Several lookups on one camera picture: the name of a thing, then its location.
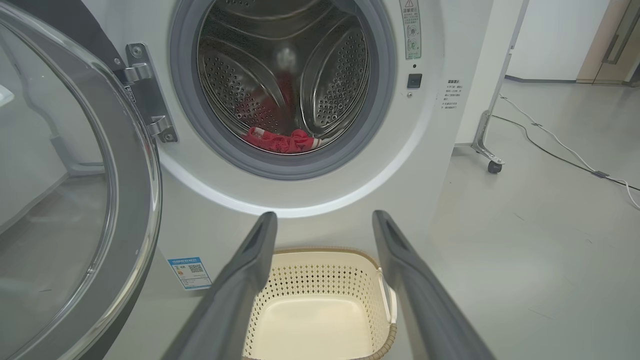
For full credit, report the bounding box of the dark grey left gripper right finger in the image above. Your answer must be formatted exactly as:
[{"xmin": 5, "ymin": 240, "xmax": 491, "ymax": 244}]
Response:
[{"xmin": 372, "ymin": 210, "xmax": 496, "ymax": 360}]

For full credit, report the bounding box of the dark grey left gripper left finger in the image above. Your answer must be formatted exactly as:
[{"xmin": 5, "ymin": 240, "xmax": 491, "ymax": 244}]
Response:
[{"xmin": 162, "ymin": 211, "xmax": 279, "ymax": 360}]

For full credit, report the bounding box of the red and white garment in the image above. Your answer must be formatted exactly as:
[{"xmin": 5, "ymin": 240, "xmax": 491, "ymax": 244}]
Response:
[{"xmin": 242, "ymin": 126, "xmax": 323, "ymax": 155}]

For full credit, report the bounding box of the cream perforated laundry basket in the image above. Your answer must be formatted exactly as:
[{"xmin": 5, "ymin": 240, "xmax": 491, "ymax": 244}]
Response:
[{"xmin": 242, "ymin": 247, "xmax": 398, "ymax": 360}]

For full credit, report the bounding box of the white front-load washing machine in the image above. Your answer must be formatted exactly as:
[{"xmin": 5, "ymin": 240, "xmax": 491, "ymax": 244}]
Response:
[{"xmin": 82, "ymin": 0, "xmax": 501, "ymax": 301}]

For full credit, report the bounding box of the metal door hinge bracket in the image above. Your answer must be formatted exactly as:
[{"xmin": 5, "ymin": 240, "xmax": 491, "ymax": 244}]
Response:
[{"xmin": 114, "ymin": 42, "xmax": 179, "ymax": 144}]

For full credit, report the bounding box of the printed instruction label sticker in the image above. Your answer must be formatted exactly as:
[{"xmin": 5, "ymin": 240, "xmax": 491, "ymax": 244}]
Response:
[{"xmin": 441, "ymin": 78, "xmax": 463, "ymax": 110}]

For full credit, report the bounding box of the stainless steel washing machine drum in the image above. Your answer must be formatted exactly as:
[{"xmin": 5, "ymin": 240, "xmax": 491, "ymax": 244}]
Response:
[{"xmin": 197, "ymin": 0, "xmax": 372, "ymax": 156}]

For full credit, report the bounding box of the wooden room door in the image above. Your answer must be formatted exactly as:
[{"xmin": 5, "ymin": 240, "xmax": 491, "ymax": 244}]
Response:
[{"xmin": 576, "ymin": 0, "xmax": 640, "ymax": 86}]

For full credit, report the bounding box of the blue energy label sticker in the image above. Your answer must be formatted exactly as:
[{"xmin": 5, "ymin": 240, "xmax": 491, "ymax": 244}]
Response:
[{"xmin": 167, "ymin": 256, "xmax": 213, "ymax": 291}]

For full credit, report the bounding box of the metal stand leg with caster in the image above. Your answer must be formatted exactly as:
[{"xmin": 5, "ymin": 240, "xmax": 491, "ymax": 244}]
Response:
[{"xmin": 471, "ymin": 0, "xmax": 531, "ymax": 174}]

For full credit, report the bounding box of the white board panel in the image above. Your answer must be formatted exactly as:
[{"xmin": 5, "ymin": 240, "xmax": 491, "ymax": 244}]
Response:
[{"xmin": 455, "ymin": 0, "xmax": 523, "ymax": 146}]

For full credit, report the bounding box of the green white warning sticker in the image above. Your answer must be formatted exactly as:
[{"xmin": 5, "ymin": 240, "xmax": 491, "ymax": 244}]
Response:
[{"xmin": 399, "ymin": 0, "xmax": 422, "ymax": 61}]

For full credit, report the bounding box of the black floor cable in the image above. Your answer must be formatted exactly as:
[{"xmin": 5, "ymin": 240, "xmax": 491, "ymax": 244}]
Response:
[{"xmin": 492, "ymin": 115, "xmax": 640, "ymax": 192}]

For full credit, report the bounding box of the white floor cable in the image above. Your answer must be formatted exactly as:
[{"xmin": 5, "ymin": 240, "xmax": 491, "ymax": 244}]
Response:
[{"xmin": 500, "ymin": 94, "xmax": 640, "ymax": 211}]

